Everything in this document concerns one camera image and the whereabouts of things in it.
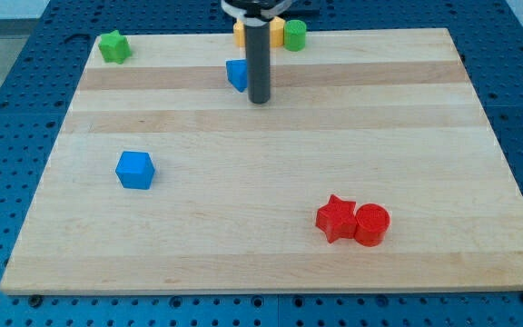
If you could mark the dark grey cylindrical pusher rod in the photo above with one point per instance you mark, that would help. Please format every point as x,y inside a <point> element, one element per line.
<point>257,49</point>

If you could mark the red star block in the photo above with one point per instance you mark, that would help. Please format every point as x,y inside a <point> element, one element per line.
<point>337,219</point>

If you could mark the blue triangle block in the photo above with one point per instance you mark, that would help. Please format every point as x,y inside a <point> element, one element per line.
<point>236,71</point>

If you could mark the red cylinder block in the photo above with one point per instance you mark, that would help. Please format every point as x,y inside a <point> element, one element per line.
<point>373,222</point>

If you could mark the green star block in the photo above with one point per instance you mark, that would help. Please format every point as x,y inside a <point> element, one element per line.
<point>114,47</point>

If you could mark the light wooden board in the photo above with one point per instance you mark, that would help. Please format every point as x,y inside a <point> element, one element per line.
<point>375,116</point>

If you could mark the green cylinder block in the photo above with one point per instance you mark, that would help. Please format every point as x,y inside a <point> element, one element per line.
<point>294,35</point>

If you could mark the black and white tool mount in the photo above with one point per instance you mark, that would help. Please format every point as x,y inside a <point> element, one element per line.
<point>255,12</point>

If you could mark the yellow heart block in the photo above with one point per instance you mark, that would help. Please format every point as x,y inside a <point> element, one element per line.
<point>276,33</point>

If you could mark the blue cube block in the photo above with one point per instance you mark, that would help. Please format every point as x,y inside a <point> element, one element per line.
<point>135,170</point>

